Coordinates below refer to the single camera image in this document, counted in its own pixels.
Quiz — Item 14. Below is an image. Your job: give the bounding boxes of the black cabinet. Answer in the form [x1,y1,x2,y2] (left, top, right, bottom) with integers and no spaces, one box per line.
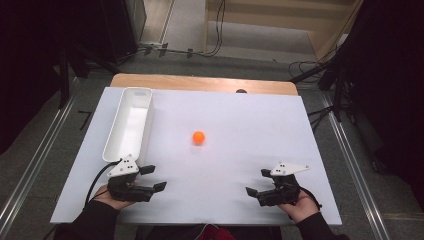
[99,0,148,65]

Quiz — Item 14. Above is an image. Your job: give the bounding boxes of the white rectangular plastic bin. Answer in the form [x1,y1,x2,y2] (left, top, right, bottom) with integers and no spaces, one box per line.
[101,86,155,167]

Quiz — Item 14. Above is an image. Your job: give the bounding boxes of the black floor cables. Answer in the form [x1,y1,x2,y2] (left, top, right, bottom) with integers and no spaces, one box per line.
[307,105,335,134]
[287,59,334,84]
[186,0,228,58]

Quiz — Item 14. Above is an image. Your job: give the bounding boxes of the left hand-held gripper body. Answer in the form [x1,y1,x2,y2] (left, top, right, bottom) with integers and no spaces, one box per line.
[106,154,155,203]

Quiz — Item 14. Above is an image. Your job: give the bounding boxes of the power strip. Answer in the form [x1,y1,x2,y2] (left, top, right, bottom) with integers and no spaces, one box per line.
[137,41,169,52]

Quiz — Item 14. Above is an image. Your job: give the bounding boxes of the black metal stand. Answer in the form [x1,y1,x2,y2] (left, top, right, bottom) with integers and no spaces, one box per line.
[57,43,122,111]
[289,56,355,123]

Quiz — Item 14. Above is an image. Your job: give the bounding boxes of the dark curtain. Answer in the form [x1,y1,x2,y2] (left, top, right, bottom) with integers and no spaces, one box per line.
[333,0,424,212]
[0,0,103,155]

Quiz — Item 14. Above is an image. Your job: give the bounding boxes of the light wooden platform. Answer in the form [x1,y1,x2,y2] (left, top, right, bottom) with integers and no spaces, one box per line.
[203,0,365,63]

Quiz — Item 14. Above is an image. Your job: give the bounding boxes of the aluminium floor rail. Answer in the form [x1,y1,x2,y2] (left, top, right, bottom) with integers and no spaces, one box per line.
[319,91,392,240]
[0,76,82,232]

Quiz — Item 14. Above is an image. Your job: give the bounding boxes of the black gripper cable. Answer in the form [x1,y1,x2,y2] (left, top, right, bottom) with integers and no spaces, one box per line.
[83,159,122,209]
[299,187,324,212]

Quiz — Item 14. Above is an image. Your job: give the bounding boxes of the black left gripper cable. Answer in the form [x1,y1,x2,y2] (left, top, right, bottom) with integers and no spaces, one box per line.
[83,159,122,209]

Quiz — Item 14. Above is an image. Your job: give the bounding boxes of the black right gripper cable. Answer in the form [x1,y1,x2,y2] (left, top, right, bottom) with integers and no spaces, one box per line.
[299,187,324,212]

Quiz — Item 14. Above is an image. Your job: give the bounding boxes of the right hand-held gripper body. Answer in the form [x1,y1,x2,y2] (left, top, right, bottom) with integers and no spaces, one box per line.
[257,162,310,207]

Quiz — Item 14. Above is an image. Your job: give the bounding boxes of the person's left hand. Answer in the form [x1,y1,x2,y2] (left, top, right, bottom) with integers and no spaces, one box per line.
[94,184,135,211]

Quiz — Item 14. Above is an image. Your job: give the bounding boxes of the person's dark and red clothing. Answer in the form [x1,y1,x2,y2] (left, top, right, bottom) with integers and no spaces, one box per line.
[134,223,284,240]

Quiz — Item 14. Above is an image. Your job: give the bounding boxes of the orange ball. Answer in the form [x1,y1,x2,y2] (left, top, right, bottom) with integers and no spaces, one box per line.
[192,130,206,146]

